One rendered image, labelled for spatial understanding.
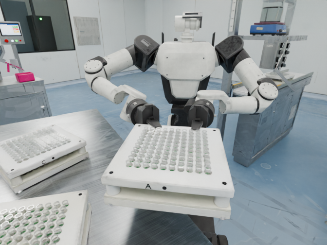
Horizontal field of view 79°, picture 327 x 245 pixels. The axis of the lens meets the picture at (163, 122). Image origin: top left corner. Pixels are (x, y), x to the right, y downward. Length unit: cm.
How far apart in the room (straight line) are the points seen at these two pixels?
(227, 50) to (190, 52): 17
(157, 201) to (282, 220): 152
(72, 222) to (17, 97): 234
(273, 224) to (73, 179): 145
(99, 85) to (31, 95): 196
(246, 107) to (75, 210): 67
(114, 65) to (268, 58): 117
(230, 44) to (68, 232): 91
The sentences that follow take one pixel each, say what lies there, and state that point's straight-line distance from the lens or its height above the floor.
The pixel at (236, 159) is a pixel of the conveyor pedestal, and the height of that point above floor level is 4.
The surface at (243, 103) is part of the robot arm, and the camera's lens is 83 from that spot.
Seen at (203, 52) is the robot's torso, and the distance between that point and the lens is 94.
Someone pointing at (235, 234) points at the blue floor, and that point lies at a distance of 164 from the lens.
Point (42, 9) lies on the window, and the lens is 582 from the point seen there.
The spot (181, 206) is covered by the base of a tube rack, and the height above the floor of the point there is 96.
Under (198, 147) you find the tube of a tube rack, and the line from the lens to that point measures 46.
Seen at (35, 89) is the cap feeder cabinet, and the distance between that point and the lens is 278.
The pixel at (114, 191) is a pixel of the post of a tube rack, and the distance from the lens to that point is 42.
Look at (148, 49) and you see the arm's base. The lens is 100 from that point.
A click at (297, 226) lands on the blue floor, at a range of 187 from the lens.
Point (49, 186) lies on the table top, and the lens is 73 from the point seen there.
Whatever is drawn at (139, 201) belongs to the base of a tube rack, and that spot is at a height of 96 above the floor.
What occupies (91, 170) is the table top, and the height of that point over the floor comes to 83.
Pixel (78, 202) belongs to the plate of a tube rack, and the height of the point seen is 90.
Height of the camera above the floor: 126
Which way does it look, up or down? 24 degrees down
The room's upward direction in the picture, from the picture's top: straight up
